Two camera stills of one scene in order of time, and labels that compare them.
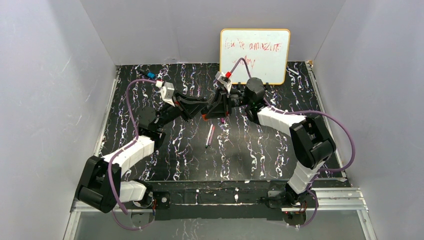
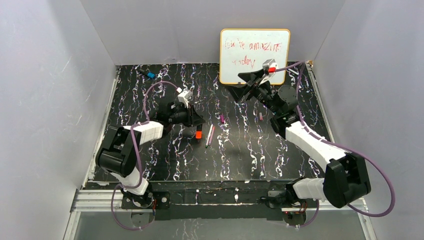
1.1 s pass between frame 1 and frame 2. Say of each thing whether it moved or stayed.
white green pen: stayed
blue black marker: stayed
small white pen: stayed
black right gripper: moved
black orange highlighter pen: moved
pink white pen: stayed
